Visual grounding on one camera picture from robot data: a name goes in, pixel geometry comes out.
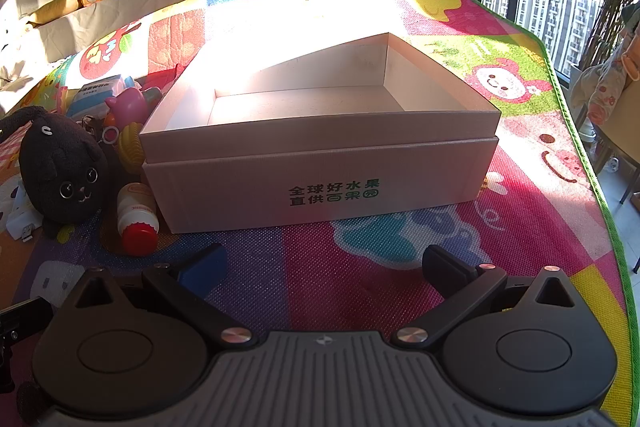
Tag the colourful cartoon play mat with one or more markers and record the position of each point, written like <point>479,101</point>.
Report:
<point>350,257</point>

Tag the pink pig toy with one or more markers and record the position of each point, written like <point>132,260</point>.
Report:
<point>130,104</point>

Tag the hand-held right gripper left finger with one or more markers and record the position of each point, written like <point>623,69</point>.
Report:
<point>200,266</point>

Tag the blue white cotton pad pack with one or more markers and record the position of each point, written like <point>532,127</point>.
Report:
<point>95,94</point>

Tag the black cat plush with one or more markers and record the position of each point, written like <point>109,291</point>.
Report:
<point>60,157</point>

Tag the white cardboard box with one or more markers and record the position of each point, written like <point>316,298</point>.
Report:
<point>325,167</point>

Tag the pink printed clothing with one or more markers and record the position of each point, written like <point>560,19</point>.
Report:
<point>607,87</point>

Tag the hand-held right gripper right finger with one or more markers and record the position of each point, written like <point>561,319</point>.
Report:
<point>442,264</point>

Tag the yellow corn toy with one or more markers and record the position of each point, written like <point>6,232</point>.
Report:
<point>131,142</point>

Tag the white bottle with red cap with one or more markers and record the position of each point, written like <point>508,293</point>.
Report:
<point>135,212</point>

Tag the white power adapter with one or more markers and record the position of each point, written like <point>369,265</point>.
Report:
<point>22,222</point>

